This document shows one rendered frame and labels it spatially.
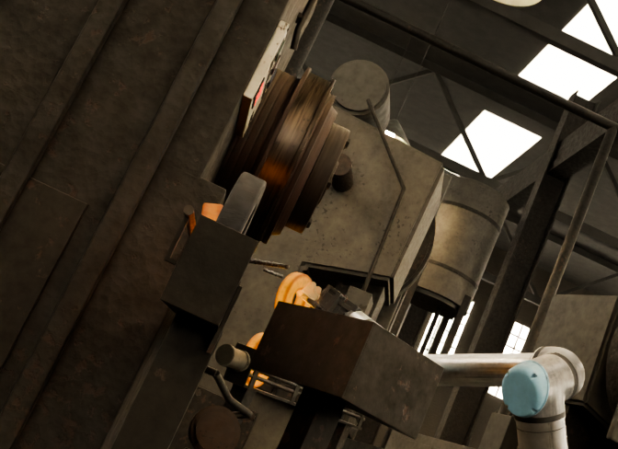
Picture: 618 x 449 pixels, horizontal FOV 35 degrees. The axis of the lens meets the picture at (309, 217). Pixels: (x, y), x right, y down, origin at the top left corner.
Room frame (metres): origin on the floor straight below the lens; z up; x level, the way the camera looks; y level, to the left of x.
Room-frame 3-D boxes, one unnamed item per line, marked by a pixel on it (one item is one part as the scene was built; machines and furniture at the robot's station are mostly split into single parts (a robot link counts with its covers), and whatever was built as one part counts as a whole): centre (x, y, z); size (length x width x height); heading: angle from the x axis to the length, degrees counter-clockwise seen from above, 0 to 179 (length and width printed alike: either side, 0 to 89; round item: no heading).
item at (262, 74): (1.95, 0.21, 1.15); 0.26 x 0.02 x 0.18; 2
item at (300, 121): (2.29, 0.11, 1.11); 0.47 x 0.06 x 0.47; 2
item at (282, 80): (2.29, 0.20, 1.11); 0.47 x 0.10 x 0.47; 2
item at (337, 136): (2.29, 0.02, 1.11); 0.28 x 0.06 x 0.28; 2
